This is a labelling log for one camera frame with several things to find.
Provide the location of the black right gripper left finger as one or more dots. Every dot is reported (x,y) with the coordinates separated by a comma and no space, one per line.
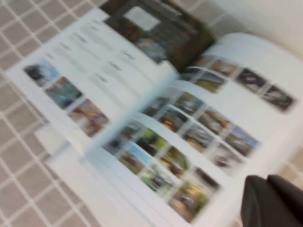
(265,208)

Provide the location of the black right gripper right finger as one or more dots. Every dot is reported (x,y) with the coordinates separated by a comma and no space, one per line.
(291,191)

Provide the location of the white printed book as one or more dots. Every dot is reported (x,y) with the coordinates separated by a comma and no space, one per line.
(142,94)

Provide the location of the white booklet stack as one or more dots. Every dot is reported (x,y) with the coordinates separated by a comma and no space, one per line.
(94,194)

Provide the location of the white loose paper sheet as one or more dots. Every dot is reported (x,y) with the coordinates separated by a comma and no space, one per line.
(53,139)

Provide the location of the grey checked tablecloth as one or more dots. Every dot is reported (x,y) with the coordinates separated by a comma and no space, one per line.
(19,35)

